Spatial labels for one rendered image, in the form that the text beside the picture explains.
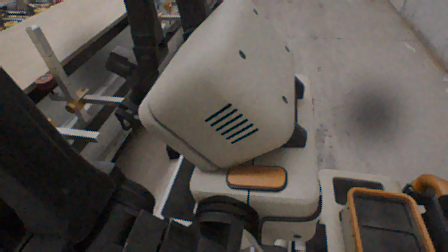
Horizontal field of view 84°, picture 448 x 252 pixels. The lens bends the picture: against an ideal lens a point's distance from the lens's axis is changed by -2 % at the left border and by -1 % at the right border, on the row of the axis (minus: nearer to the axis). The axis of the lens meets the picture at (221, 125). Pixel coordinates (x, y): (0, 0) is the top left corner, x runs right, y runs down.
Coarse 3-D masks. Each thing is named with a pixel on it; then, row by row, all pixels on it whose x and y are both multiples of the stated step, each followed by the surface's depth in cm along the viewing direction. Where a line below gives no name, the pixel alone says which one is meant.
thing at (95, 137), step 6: (60, 132) 98; (66, 132) 98; (72, 132) 98; (78, 132) 97; (84, 132) 97; (90, 132) 97; (96, 132) 97; (66, 138) 99; (72, 138) 98; (78, 138) 97; (84, 138) 97; (90, 138) 96; (96, 138) 95
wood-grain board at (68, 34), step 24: (72, 0) 210; (96, 0) 206; (120, 0) 202; (24, 24) 174; (48, 24) 171; (72, 24) 169; (96, 24) 166; (0, 48) 146; (24, 48) 145; (72, 48) 141; (24, 72) 124; (48, 72) 123
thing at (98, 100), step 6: (54, 96) 122; (60, 96) 121; (84, 96) 120; (90, 96) 119; (96, 96) 119; (102, 96) 119; (84, 102) 120; (90, 102) 119; (96, 102) 118; (102, 102) 118; (108, 102) 117; (114, 102) 116
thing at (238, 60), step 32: (224, 32) 26; (256, 32) 31; (192, 64) 24; (224, 64) 24; (256, 64) 27; (288, 64) 35; (160, 96) 28; (192, 96) 25; (224, 96) 25; (256, 96) 25; (288, 96) 30; (160, 128) 30; (192, 128) 29; (224, 128) 28; (256, 128) 27; (288, 128) 27; (192, 160) 33; (224, 160) 31
